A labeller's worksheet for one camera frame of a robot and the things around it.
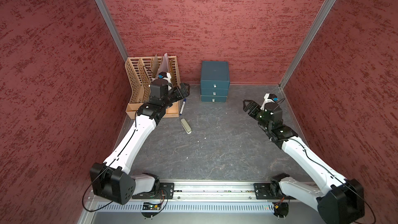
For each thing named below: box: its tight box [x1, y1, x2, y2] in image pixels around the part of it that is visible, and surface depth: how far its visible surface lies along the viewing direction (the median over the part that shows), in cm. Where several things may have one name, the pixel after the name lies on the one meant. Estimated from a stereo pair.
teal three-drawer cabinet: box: [200, 61, 231, 103], surface depth 106 cm
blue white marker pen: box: [179, 98, 187, 116], surface depth 108 cm
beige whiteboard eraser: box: [180, 118, 192, 135], surface depth 97 cm
